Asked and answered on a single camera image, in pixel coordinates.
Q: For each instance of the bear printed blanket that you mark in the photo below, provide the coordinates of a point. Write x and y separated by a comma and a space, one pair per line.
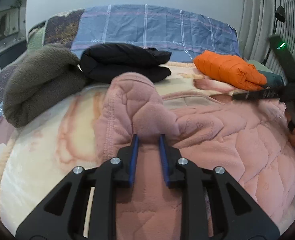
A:
50, 155

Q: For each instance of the dark vanity cabinet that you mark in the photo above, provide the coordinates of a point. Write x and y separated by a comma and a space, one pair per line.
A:
10, 52

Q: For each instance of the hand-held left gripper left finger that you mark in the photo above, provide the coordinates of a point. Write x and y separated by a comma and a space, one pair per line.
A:
133, 155

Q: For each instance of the black floor lamp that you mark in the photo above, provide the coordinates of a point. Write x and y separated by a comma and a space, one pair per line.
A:
280, 15

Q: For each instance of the small potted plant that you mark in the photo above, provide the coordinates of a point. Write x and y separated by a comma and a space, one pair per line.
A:
18, 2

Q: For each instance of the wall mirror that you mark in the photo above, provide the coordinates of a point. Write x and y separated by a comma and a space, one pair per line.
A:
7, 22

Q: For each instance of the green quilted pillow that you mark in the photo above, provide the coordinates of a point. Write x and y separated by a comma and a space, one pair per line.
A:
36, 41

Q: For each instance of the orange puffer jacket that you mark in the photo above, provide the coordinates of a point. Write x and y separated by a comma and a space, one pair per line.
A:
225, 67

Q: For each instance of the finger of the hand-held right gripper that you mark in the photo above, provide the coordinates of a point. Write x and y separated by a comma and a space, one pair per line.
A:
257, 95

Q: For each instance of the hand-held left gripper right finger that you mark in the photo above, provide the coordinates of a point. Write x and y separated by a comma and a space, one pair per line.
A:
163, 155

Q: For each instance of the pink quilted jacket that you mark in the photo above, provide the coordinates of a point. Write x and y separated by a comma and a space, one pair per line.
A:
212, 135

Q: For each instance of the blue plaid sheet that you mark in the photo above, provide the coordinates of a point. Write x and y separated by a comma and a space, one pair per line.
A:
150, 27

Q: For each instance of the brown fleece garment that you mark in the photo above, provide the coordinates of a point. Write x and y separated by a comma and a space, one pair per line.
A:
37, 85

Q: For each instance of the black puffer jacket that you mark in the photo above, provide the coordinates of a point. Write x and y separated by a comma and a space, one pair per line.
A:
117, 57

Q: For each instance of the teal garment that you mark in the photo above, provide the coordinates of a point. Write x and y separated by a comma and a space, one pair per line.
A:
272, 78

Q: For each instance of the grey pleated curtain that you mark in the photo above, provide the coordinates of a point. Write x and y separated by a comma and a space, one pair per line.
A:
260, 17

